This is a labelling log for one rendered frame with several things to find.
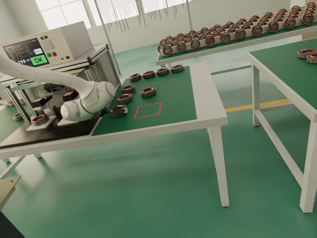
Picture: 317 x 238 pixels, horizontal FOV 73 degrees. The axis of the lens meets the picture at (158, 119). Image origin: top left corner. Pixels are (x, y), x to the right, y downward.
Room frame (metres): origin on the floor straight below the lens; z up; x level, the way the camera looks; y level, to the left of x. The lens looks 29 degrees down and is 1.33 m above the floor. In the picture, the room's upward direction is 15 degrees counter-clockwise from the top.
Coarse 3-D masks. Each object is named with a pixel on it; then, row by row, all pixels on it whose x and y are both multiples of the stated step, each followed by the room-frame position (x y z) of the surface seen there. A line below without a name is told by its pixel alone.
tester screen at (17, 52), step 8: (32, 40) 1.50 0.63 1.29; (8, 48) 1.54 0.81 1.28; (16, 48) 1.53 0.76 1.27; (24, 48) 1.52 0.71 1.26; (32, 48) 1.51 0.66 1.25; (16, 56) 1.54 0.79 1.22; (24, 56) 1.53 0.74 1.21; (32, 56) 1.52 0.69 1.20; (24, 64) 1.53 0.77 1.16; (32, 64) 1.52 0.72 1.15; (40, 64) 1.51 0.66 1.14
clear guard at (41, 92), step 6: (84, 66) 1.44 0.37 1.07; (72, 72) 1.35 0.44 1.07; (78, 72) 1.31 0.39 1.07; (42, 84) 1.26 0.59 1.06; (48, 84) 1.25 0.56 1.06; (42, 90) 1.23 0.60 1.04; (54, 90) 1.21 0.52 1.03; (60, 90) 1.19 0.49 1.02; (66, 90) 1.18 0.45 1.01; (72, 90) 1.17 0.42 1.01; (42, 96) 1.21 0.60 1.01
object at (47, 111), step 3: (54, 105) 1.56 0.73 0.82; (45, 108) 1.56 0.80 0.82; (48, 108) 1.54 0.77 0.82; (51, 108) 1.52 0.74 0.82; (54, 108) 1.54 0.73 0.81; (45, 111) 1.53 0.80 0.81; (48, 111) 1.53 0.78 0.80; (54, 111) 1.52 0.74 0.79; (57, 111) 1.55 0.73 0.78; (48, 114) 1.53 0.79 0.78; (51, 114) 1.53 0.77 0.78; (54, 114) 1.52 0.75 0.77
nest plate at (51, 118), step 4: (52, 116) 1.46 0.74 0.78; (56, 116) 1.46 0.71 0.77; (48, 120) 1.41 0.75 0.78; (52, 120) 1.41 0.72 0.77; (32, 124) 1.42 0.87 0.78; (44, 124) 1.36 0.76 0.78; (48, 124) 1.35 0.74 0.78; (28, 128) 1.36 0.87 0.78; (32, 128) 1.34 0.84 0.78; (36, 128) 1.34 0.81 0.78; (40, 128) 1.33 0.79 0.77
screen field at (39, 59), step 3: (33, 57) 1.51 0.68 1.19; (36, 57) 1.51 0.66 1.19; (39, 57) 1.51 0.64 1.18; (42, 57) 1.50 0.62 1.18; (33, 60) 1.52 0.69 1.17; (36, 60) 1.51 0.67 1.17; (39, 60) 1.51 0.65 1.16; (42, 60) 1.50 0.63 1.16; (45, 60) 1.50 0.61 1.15; (33, 63) 1.52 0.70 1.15; (36, 63) 1.52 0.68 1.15; (39, 63) 1.51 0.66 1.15
